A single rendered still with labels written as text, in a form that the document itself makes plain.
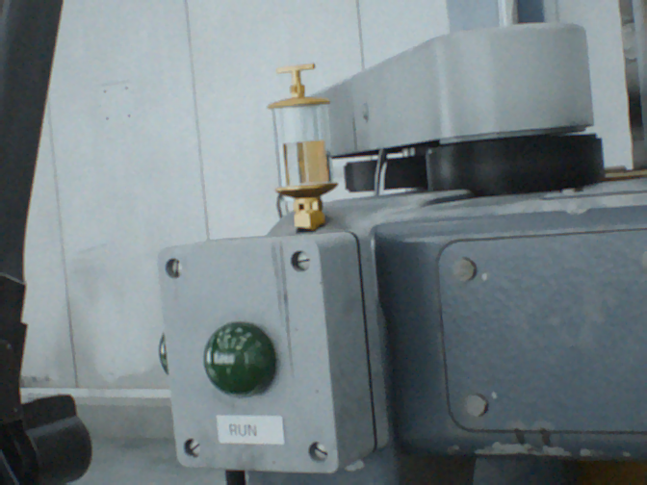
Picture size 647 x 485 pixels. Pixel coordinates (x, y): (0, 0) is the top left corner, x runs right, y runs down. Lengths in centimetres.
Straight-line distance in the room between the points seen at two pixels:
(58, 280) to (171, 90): 134
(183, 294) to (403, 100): 24
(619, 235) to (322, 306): 11
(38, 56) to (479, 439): 52
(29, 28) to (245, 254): 47
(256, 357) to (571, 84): 23
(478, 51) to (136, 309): 653
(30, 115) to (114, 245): 625
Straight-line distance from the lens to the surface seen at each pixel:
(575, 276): 49
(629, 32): 105
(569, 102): 63
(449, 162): 63
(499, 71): 62
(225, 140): 670
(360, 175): 101
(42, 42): 94
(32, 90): 92
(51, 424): 93
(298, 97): 57
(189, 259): 51
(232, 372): 49
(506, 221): 50
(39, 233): 749
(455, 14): 562
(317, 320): 48
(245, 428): 50
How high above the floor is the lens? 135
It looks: 3 degrees down
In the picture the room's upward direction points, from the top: 5 degrees counter-clockwise
